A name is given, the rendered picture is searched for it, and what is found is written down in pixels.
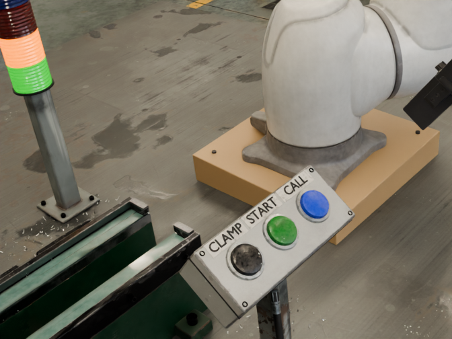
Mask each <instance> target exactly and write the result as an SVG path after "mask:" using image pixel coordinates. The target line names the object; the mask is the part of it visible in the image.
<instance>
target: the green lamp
mask: <svg viewBox="0 0 452 339"><path fill-rule="evenodd" d="M6 67H7V70H8V73H9V76H10V79H11V82H12V86H13V88H14V90H15V91H16V92H18V93H34V92H37V91H41V90H43V89H45V88H47V87H48V86H49V85H50V84H51V83H52V77H51V74H50V71H49V68H48V63H47V61H46V56H45V57H44V59H43V60H41V61H40V62H39V63H37V64H35V65H32V66H29V67H24V68H12V67H8V66H7V65H6Z"/></svg>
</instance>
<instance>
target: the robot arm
mask: <svg viewBox="0 0 452 339"><path fill-rule="evenodd" d="M262 93H263V100H264V109H265V112H262V111H256V112H254V113H253V114H252V116H251V118H250V124H251V125H252V126H253V127H254V128H256V129H257V130H259V131H260V132H262V133H264V134H265V136H264V137H262V138H261V139H260V140H259V141H257V142H255V143H253V144H251V145H248V146H247V147H245V148H244V149H243V150H242V159H243V160H244V161H245V162H247V163H254V164H258V165H261V166H264V167H266V168H268V169H270V170H273V171H275V172H278V173H280V174H282V175H284V176H287V177H290V178H293V177H294V176H295V175H297V174H298V173H299V172H300V171H302V170H303V169H305V168H306V167H307V166H308V165H311V166H312V167H313V168H314V169H315V170H316V172H317V173H318V174H319V175H320V176H321V177H322V178H323V179H324V180H325V181H326V182H327V183H328V184H329V186H330V187H331V188H332V189H333V190H334V191H335V190H336V189H337V187H338V185H339V183H340V182H341V181H342V180H343V179H344V178H345V177H346V176H347V175H348V174H349V173H350V172H352V171H353V170H354V169H355V168H356V167H357V166H359V165H360V164H361V163H362V162H363V161H364V160H366V158H368V156H370V155H371V154H372V153H374V152H375V151H377V150H379V149H382V148H384V147H385V146H386V144H387V137H386V135H385V134H384V133H381V132H379V131H375V130H368V129H365V128H362V127H361V116H363V115H365V114H367V113H368V112H370V111H371V110H372V109H373V108H375V107H376V106H378V105H379V104H380V103H382V102H384V101H385V100H390V99H393V98H401V97H406V96H410V95H414V94H416V95H415V96H414V97H413V98H412V99H411V100H410V101H409V102H408V103H407V104H406V105H405V106H404V107H403V111H404V112H405V113H406V114H407V115H408V116H409V117H410V118H411V119H412V120H413V121H414V122H415V123H416V124H417V125H418V126H419V127H420V128H421V129H422V130H424V129H426V128H427V127H428V126H429V125H431V124H432V123H433V122H434V121H435V120H436V119H437V118H438V117H439V116H440V115H441V114H442V113H443V112H444V111H446V110H447V109H448V108H449V107H450V106H451V105H452V0H370V2H369V5H365V6H363V5H362V3H361V2H360V1H359V0H281V1H280V2H278V4H277V5H276V6H275V8H274V10H273V12H272V15H271V16H270V19H269V22H268V26H267V29H266V33H265V37H264V43H263V48H262Z"/></svg>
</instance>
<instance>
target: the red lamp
mask: <svg viewBox="0 0 452 339"><path fill-rule="evenodd" d="M37 28H38V26H37V25H36V20H35V17H34V12H33V9H32V6H31V2H30V0H28V1H27V2H26V3H24V4H23V5H20V6H18V7H14V8H11V9H4V10H0V39H3V40H14V39H18V38H23V37H26V36H29V35H30V34H32V33H34V32H35V31H36V30H37Z"/></svg>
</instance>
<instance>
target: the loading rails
mask: <svg viewBox="0 0 452 339"><path fill-rule="evenodd" d="M174 231H175V233H173V234H171V235H170V236H169V237H167V238H166V239H164V240H163V241H162V242H160V243H159V244H156V240H155V234H154V231H153V225H152V222H151V215H150V213H149V206H148V205H147V204H145V203H144V202H141V201H140V200H137V199H136V198H132V197H130V196H129V197H128V198H126V199H124V200H123V201H121V202H119V203H118V204H117V205H115V206H113V207H112V208H111V209H109V210H107V211H106V212H104V213H102V214H101V215H100V216H98V217H96V218H95V219H93V220H92V221H90V222H89V223H87V224H85V225H84V226H82V227H81V228H79V229H78V230H76V231H74V232H73V233H71V234H70V235H68V236H66V237H65V238H64V239H62V240H60V241H59V242H57V243H56V244H54V245H53V246H51V247H49V248H48V249H47V250H44V251H43V252H42V253H40V254H38V255H37V256H35V257H34V258H32V259H31V260H29V261H27V262H26V263H25V264H23V265H21V266H20V267H18V268H16V269H15V270H14V271H12V272H10V273H9V274H7V275H6V276H4V277H3V278H1V279H0V339H172V338H173V337H174V336H175V335H177V336H179V337H180V338H181V339H202V338H204V337H205V336H206V335H207V334H208V333H209V332H210V331H211V330H212V329H213V323H212V320H211V318H209V317H207V316H206V315H205V314H203V312H204V311H206V310H207V309H208V307H207V306H206V305H205V304H204V303H203V301H202V300H201V299H200V297H199V296H198V295H197V294H196V293H195V292H194V291H193V289H192V288H191V287H190V285H189V284H188V283H187V282H186V281H185V280H184V279H183V277H182V276H181V275H180V269H181V268H182V267H183V265H185V263H186V262H187V260H188V256H190V255H191V254H193V253H194V252H195V251H196V250H197V249H198V248H199V247H201V246H202V242H201V238H200V234H199V233H197V232H194V230H193V229H191V228H190V227H188V226H186V225H184V224H182V223H181V222H177V223H175V224H174Z"/></svg>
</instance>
